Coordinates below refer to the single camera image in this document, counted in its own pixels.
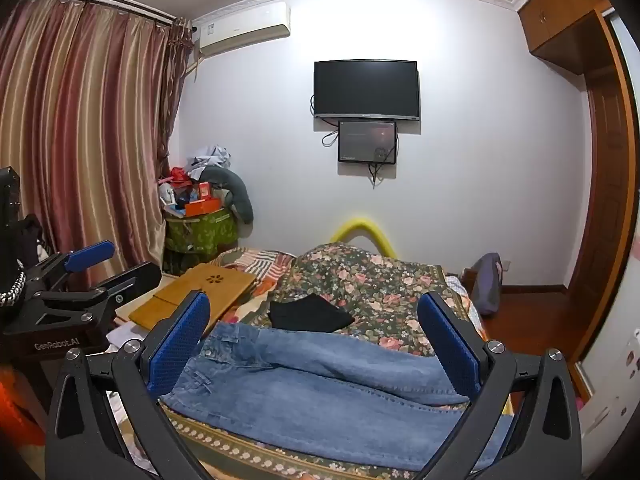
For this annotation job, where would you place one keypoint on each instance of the dark floral blanket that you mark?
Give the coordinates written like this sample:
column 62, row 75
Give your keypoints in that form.
column 380, row 285

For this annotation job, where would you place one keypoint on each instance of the striped pink curtain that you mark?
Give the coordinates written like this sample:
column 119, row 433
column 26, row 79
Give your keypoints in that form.
column 85, row 135

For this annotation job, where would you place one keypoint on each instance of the grey backpack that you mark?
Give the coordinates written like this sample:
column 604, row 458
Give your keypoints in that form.
column 487, row 285

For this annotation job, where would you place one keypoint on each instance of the pile of pale clothes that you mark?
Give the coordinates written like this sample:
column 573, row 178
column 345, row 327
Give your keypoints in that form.
column 212, row 157

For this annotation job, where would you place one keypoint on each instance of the small black monitor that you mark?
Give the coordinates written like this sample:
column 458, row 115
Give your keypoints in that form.
column 366, row 141

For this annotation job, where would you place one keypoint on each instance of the patchwork quilt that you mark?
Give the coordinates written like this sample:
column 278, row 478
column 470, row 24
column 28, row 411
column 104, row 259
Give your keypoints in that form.
column 255, row 262

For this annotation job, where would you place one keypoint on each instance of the black wall television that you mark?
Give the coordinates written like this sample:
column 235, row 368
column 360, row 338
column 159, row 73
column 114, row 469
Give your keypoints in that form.
column 365, row 89

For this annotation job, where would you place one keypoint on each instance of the white appliance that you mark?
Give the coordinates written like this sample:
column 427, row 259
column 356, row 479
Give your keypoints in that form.
column 612, row 385

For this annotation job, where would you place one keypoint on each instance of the wooden lap desk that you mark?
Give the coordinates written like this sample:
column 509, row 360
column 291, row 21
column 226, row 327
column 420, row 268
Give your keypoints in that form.
column 200, row 287

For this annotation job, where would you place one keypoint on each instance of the yellow foam tube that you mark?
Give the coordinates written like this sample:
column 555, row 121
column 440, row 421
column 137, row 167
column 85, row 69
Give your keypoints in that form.
column 367, row 230

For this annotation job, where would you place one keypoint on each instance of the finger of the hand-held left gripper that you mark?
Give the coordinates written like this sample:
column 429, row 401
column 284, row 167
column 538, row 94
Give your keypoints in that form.
column 90, row 253
column 137, row 277

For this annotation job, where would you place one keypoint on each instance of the blue denim pants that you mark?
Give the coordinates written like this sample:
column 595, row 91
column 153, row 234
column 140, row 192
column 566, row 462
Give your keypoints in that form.
column 320, row 385

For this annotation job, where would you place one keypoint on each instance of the red box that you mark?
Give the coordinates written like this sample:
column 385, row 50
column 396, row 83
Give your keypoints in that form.
column 204, row 190

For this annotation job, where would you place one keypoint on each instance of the orange flat box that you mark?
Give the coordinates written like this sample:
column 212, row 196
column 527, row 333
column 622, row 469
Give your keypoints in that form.
column 202, row 206

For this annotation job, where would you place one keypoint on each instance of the wooden overhead cabinet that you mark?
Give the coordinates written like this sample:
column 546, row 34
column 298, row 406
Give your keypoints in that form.
column 555, row 15

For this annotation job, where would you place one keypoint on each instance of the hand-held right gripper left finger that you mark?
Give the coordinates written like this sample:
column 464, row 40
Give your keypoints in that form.
column 184, row 332

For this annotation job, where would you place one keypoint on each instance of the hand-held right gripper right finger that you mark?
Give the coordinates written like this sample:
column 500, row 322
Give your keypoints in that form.
column 447, row 340

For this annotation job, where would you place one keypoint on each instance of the black folded cloth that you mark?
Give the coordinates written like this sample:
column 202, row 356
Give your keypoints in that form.
column 310, row 314

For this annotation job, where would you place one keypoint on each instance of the white air conditioner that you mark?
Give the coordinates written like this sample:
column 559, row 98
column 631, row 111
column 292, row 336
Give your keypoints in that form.
column 240, row 30

